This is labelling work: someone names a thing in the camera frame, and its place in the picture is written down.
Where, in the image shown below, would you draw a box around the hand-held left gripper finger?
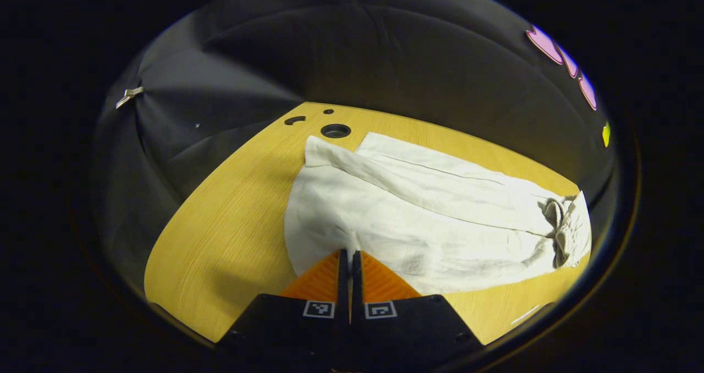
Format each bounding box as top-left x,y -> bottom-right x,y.
217,248 -> 351,358
351,250 -> 485,358

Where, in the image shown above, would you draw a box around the white jeans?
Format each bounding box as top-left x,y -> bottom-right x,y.
283,132 -> 593,295

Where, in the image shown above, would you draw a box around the black backdrop cloth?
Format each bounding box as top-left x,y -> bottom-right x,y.
93,0 -> 618,286

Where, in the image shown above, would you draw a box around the small white clip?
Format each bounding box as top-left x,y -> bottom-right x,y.
115,86 -> 145,109

